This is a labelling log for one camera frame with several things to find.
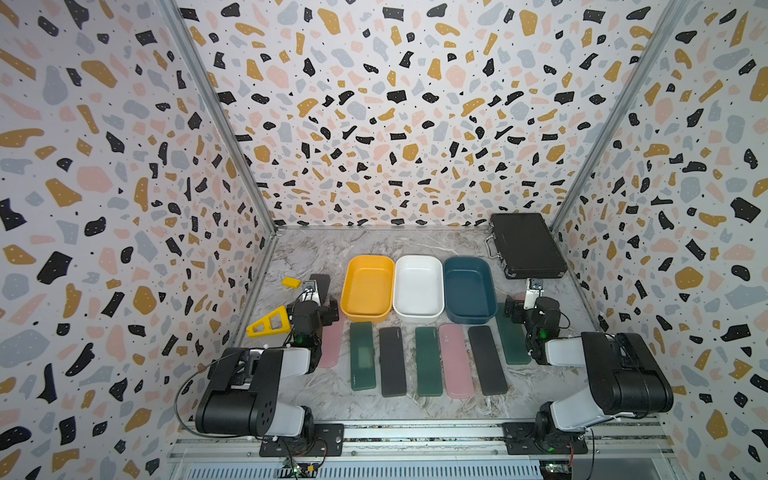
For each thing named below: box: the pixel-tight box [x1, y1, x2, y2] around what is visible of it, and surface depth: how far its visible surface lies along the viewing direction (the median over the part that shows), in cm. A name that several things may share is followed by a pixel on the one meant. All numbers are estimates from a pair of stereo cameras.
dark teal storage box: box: [444, 256, 498, 325], surface depth 105 cm
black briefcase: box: [485, 213, 568, 279], surface depth 115 cm
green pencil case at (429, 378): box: [415, 326, 443, 397], surface depth 87 cm
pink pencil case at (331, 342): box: [318, 306, 344, 368], surface depth 89 cm
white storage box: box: [392, 254, 445, 323], surface depth 105 cm
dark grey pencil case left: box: [379, 327, 407, 398], surface depth 86 cm
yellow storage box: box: [340, 255, 395, 323], surface depth 105 cm
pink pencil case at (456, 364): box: [439, 324, 475, 399], surface depth 88 cm
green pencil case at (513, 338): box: [496, 302, 531, 365], surface depth 92 cm
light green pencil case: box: [350, 321, 376, 391], surface depth 88 cm
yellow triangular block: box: [246, 306, 291, 338], surface depth 94 cm
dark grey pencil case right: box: [468, 325, 508, 396], surface depth 88 cm
